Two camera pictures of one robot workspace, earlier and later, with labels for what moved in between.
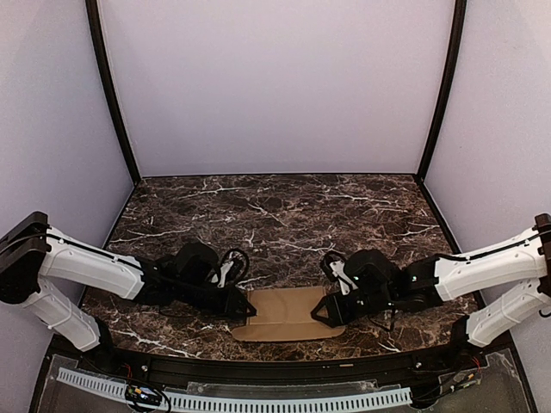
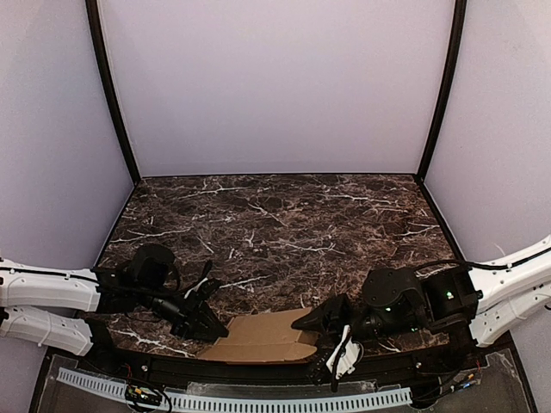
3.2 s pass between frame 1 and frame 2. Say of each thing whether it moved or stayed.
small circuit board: stayed
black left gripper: moved
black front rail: stayed
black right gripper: stayed
